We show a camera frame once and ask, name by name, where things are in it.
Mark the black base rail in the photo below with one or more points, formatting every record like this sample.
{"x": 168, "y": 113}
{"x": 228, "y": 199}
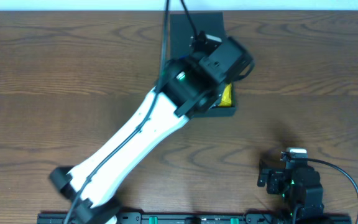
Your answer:
{"x": 249, "y": 218}

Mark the yellow snack bar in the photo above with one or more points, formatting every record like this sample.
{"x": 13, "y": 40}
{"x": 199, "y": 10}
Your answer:
{"x": 226, "y": 98}

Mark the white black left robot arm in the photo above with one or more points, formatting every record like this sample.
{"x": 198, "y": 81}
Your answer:
{"x": 187, "y": 86}

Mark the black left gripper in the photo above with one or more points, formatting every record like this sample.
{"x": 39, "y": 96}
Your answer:
{"x": 217, "y": 88}

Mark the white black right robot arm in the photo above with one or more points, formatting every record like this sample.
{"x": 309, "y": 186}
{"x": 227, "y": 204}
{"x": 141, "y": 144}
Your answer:
{"x": 298, "y": 184}

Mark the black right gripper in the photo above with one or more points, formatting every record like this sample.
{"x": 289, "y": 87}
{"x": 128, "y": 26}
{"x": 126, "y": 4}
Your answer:
{"x": 262, "y": 173}

